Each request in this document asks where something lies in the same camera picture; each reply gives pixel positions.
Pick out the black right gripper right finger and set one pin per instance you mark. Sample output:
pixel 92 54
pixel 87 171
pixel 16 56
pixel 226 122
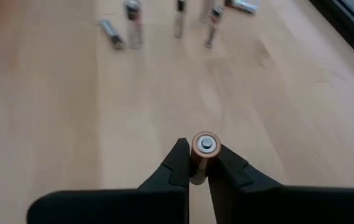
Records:
pixel 242 202

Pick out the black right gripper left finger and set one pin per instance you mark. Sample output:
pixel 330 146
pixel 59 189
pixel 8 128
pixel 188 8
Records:
pixel 164 202

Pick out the silver black battery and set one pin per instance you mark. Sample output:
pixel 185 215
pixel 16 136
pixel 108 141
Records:
pixel 214 26
pixel 242 5
pixel 134 25
pixel 179 18
pixel 111 37
pixel 206 11

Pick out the copper black battery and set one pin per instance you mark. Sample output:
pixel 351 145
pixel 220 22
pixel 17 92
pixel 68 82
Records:
pixel 205 144

